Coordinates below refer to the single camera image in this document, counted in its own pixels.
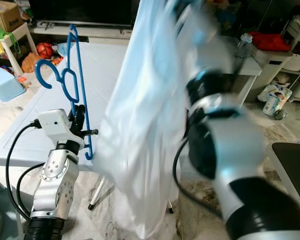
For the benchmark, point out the blue plastic hanger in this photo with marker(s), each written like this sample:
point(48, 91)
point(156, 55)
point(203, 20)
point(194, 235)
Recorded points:
point(38, 70)

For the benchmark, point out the white shirt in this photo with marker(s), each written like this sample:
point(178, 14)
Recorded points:
point(145, 125)

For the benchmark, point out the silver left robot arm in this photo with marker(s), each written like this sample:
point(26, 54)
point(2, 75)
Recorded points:
point(55, 172)

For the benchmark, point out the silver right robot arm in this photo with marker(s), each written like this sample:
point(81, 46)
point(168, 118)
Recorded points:
point(245, 145)

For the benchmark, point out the colourful baby bouncer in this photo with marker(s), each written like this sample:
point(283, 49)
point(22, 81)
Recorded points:
point(65, 50)

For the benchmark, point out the orange brown bag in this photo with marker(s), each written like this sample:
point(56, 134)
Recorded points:
point(31, 64)

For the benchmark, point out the red ball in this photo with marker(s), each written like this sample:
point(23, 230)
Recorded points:
point(44, 50)

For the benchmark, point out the light blue plastic bin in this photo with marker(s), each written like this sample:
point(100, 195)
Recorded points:
point(6, 85)

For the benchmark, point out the white television console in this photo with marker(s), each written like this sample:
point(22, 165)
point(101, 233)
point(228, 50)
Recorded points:
point(85, 34)

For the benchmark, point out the small white kids table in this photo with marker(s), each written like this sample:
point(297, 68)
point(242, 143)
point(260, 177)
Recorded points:
point(24, 37)

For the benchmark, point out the black television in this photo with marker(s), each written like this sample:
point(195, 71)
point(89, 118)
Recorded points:
point(80, 11)

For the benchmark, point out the pale blue kids chair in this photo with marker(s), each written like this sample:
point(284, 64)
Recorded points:
point(10, 225)

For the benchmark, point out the green bag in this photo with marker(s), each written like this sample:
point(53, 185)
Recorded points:
point(0, 32)

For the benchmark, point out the brown cardboard box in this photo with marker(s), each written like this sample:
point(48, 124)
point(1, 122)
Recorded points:
point(5, 14)

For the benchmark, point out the clear water bottle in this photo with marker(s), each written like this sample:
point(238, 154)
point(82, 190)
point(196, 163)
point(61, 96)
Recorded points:
point(244, 46)

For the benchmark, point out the printed tissue pack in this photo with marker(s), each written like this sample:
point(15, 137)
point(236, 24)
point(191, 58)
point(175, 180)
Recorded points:
point(276, 100)

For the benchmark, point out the red cloth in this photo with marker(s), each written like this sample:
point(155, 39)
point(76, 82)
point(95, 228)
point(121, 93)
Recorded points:
point(270, 41)

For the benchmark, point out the grey seat folding chair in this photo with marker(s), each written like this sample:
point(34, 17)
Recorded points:
point(292, 160)

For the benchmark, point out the white storage shelf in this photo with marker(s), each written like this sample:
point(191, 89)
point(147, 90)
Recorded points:
point(297, 60)

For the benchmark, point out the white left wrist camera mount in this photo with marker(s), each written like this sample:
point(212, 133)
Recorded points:
point(55, 122)

